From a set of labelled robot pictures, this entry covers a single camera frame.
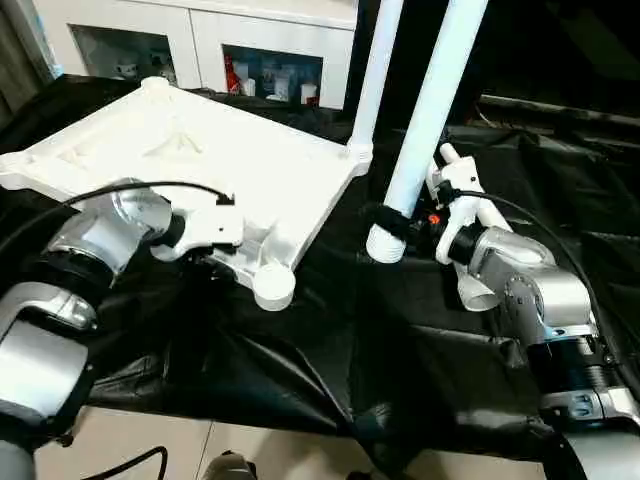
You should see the grey rounded robot foot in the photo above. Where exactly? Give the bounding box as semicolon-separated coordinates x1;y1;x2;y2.
206;448;260;480

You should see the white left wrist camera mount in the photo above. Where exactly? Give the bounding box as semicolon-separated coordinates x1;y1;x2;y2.
148;196;247;265

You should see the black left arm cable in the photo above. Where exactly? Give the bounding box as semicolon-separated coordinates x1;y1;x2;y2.
0;179;237;254

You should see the grey robot torso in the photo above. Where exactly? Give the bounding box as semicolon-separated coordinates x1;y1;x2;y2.
0;432;37;480

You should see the red item behind glass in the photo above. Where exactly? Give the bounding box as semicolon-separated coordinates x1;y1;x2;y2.
224;56;242;95

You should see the white cabinet with glass doors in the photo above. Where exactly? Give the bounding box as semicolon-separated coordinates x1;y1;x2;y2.
0;0;357;110

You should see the long black rod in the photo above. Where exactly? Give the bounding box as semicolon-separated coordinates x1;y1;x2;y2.
478;93;640;127

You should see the white plastic table top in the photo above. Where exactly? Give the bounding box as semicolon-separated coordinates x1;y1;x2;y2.
0;76;375;313

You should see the black mat cover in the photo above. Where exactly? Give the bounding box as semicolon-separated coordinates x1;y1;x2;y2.
0;74;640;466

